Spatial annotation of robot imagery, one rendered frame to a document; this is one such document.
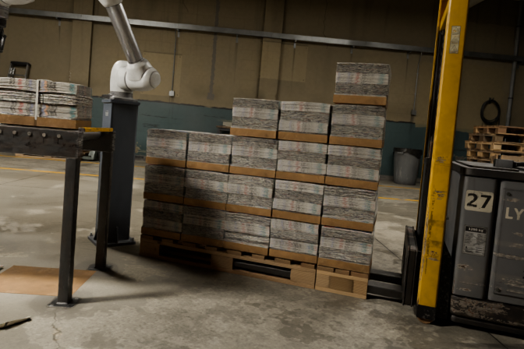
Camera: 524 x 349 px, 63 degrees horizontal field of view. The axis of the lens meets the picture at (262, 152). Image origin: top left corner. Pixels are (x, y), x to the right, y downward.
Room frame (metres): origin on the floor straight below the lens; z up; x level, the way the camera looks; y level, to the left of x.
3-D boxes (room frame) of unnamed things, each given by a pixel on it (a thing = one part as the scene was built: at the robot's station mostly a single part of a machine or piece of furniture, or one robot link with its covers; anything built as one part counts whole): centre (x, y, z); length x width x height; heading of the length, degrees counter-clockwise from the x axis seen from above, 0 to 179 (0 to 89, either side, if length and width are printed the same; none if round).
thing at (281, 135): (2.61, -0.27, 0.86); 0.38 x 0.29 x 0.04; 163
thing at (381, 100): (2.52, -0.56, 0.63); 0.38 x 0.29 x 0.97; 163
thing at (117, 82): (2.99, 1.01, 1.17); 0.18 x 0.16 x 0.22; 61
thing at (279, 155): (2.74, 0.13, 0.42); 1.17 x 0.39 x 0.83; 73
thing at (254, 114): (2.70, 0.01, 0.95); 0.38 x 0.29 x 0.23; 164
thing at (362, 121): (2.52, -0.56, 0.65); 0.39 x 0.30 x 1.29; 163
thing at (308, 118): (2.61, -0.27, 0.95); 0.38 x 0.29 x 0.23; 163
